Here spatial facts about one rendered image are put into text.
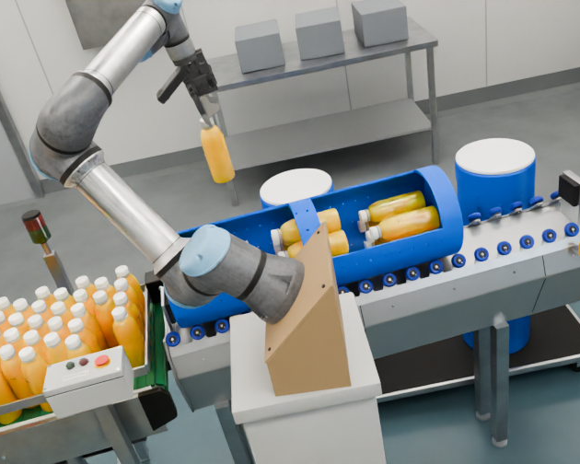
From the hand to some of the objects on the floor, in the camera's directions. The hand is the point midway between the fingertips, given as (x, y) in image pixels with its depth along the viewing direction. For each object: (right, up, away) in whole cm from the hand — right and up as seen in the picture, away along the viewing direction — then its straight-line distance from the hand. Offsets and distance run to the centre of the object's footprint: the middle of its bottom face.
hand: (206, 120), depth 180 cm
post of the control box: (-9, -159, +35) cm, 163 cm away
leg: (+105, -109, +75) cm, 169 cm away
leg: (+13, -141, +56) cm, 152 cm away
